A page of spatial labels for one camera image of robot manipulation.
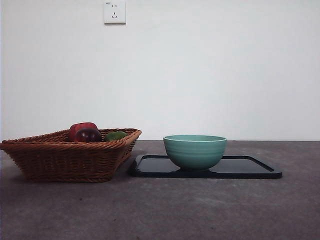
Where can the teal ribbed bowl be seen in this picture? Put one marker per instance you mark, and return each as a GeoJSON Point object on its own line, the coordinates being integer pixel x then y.
{"type": "Point", "coordinates": [195, 152]}

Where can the green avocado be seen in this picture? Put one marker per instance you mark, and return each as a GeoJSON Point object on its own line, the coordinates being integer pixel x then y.
{"type": "Point", "coordinates": [115, 136]}

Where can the dark purple plum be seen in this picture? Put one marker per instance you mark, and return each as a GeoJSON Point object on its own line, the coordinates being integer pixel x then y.
{"type": "Point", "coordinates": [88, 135]}

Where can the red apple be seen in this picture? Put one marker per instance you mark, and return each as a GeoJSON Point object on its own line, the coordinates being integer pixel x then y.
{"type": "Point", "coordinates": [80, 126]}

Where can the dark rectangular tray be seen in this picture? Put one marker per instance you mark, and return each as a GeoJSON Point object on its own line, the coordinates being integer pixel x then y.
{"type": "Point", "coordinates": [237, 168]}

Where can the brown wicker basket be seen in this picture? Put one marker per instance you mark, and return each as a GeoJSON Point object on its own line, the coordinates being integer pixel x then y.
{"type": "Point", "coordinates": [62, 162]}

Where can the white wall socket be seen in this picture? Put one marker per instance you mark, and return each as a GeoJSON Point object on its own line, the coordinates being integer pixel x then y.
{"type": "Point", "coordinates": [115, 13]}

